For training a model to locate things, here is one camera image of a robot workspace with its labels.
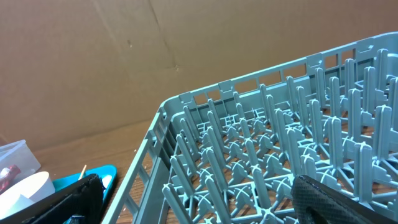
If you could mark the wooden skewer stick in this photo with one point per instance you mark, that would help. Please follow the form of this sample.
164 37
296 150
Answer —
82 174

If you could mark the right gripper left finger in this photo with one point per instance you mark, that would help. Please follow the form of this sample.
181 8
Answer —
40 213

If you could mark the white plastic fork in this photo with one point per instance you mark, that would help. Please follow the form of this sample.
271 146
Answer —
107 181

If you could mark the white paper cup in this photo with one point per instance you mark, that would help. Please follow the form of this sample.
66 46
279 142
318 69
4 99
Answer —
25 193

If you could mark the red foil wrapper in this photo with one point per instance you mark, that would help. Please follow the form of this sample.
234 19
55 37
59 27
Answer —
8 174

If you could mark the teal serving tray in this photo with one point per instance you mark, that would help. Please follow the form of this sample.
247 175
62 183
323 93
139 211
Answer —
105 174

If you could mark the clear plastic bin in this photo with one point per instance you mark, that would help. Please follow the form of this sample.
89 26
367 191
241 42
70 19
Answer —
19 154

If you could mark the grey dishwasher rack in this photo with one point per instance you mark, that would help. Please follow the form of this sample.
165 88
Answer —
229 152

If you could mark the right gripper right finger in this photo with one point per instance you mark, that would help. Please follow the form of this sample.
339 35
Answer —
315 202

